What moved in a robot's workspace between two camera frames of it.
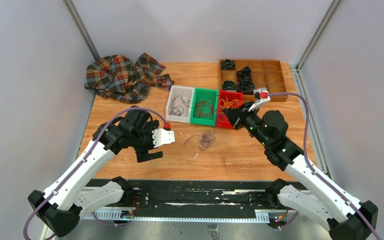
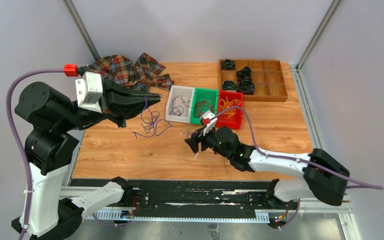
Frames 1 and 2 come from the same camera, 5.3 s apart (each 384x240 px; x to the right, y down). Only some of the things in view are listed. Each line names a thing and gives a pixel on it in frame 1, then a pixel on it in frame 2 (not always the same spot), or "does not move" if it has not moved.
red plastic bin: [227, 99] does not move
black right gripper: [236, 115] -> [193, 142]
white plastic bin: [180, 103] does not move
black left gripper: [148, 128] -> [120, 101]
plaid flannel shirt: [116, 78] does not move
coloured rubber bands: [204, 108] does not move
